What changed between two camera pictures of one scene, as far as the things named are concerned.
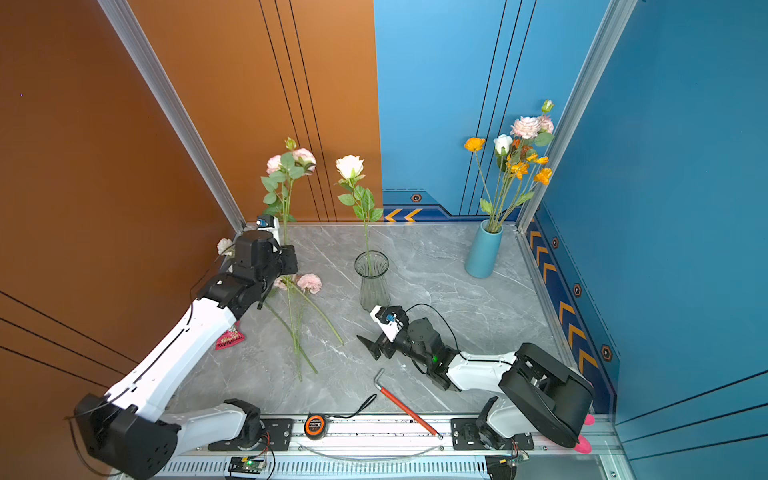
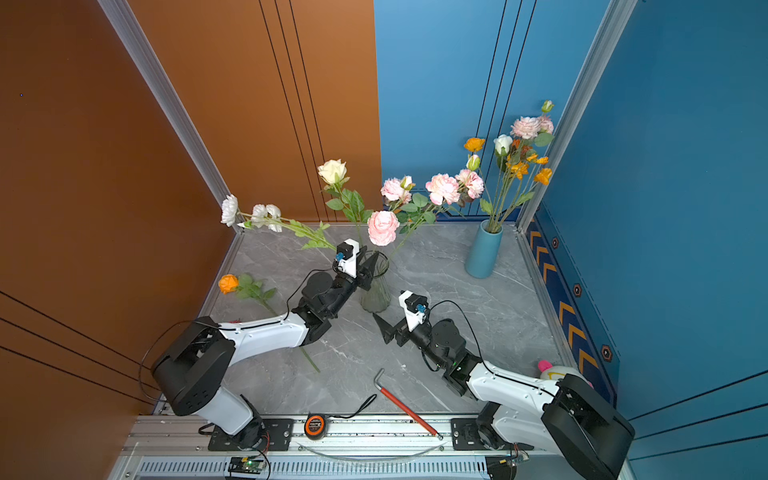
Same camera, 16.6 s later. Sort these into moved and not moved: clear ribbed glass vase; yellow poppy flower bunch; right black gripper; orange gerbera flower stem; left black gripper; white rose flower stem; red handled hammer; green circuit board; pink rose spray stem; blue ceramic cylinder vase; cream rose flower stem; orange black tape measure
Moved: cream rose flower stem; right black gripper; pink rose spray stem; left black gripper
Not moved: orange gerbera flower stem; clear ribbed glass vase; white rose flower stem; yellow poppy flower bunch; blue ceramic cylinder vase; orange black tape measure; green circuit board; red handled hammer
